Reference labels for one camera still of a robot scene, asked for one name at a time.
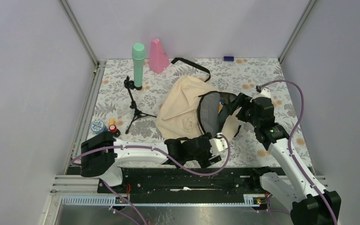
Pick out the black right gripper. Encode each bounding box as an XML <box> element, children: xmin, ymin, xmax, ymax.
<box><xmin>224</xmin><ymin>93</ymin><xmax>260</xmax><ymax>128</ymax></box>

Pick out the beige canvas backpack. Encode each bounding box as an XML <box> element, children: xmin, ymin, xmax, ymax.
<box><xmin>155</xmin><ymin>75</ymin><xmax>241</xmax><ymax>140</ymax></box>

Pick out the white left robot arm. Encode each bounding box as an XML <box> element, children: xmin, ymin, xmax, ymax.
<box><xmin>71</xmin><ymin>131</ymin><xmax>231</xmax><ymax>193</ymax></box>

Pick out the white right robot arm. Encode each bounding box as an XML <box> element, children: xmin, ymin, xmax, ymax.
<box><xmin>218</xmin><ymin>88</ymin><xmax>341</xmax><ymax>225</ymax></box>

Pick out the small blue block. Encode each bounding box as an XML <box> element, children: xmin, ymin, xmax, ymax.
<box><xmin>223</xmin><ymin>56</ymin><xmax>234</xmax><ymax>61</ymax></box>

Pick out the black mini tripod stand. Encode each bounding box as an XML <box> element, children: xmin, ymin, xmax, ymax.
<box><xmin>124</xmin><ymin>76</ymin><xmax>156</xmax><ymax>134</ymax></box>

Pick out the pink plastic cone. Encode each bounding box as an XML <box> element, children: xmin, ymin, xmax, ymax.
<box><xmin>149</xmin><ymin>38</ymin><xmax>170</xmax><ymax>74</ymax></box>

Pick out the mint green microphone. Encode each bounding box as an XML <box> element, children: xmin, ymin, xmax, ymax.
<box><xmin>132</xmin><ymin>43</ymin><xmax>146</xmax><ymax>90</ymax></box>

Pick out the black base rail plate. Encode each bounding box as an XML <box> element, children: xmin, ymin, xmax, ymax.
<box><xmin>68</xmin><ymin>167</ymin><xmax>305</xmax><ymax>206</ymax></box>

